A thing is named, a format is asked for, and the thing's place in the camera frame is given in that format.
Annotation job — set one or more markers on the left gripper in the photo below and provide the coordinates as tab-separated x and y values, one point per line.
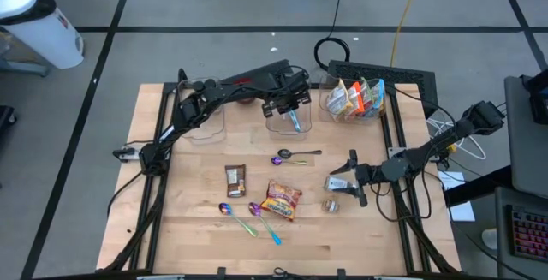
291	85

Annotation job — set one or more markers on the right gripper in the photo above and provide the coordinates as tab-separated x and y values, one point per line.
371	174

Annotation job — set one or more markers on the herb jar white lid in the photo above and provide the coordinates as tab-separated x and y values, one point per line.
336	182

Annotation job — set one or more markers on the yellow ramen noodle packet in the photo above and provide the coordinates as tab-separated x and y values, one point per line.
338	100

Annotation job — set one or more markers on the orange ramen noodle packet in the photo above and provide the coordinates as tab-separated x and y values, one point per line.
357	100

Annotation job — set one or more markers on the roast beef ramen packet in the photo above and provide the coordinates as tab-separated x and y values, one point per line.
280	198

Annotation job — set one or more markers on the purple label spice jar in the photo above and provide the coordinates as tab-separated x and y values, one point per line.
210	84

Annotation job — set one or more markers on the blue ramen noodle packet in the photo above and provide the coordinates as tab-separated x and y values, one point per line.
380	100

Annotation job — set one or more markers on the orange label spice jar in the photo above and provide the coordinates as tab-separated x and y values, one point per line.
198	86

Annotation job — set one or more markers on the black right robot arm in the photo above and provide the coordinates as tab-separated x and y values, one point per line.
445	143

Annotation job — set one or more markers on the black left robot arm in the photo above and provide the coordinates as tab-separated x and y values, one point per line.
188	113

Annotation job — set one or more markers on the brown food pouch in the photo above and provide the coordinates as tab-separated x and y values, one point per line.
236	181

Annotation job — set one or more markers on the clear plastic bin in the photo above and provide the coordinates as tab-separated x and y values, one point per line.
324	117
210	134
278	130

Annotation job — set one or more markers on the small glass jar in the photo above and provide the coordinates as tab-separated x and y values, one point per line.
330	206

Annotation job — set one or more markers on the black wedge panel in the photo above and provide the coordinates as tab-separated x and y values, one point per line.
274	68

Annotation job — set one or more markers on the red bowl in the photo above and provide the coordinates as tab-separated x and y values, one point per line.
247	100

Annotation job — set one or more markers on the black table edge clamp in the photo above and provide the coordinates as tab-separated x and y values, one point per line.
341	273
221	272

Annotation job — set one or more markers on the white paper sheet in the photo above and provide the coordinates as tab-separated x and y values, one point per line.
462	211

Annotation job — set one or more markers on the black desk crossbar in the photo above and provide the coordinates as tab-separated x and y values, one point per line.
471	188

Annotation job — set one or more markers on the black perforated case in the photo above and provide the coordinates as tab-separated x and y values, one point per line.
411	75

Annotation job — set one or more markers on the white computer mouse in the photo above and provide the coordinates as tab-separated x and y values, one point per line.
489	239

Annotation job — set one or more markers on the grey keyboard desk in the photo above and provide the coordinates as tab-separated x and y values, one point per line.
502	246

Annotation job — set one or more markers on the grey desk top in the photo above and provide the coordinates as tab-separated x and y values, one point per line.
526	156

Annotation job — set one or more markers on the backlit black keyboard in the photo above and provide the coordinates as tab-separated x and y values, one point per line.
528	233

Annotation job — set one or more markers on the black desktop device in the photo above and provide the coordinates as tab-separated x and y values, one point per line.
539	109

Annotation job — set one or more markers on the white trash bin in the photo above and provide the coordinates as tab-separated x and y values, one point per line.
43	36

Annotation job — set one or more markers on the grey metal stand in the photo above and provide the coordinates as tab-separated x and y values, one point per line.
25	69

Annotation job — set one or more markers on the black bin liner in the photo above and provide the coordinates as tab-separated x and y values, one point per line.
40	10

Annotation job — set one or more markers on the black floor stand foot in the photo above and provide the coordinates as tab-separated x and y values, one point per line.
7	116

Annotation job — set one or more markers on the silver frame bracket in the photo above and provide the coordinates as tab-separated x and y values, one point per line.
393	152

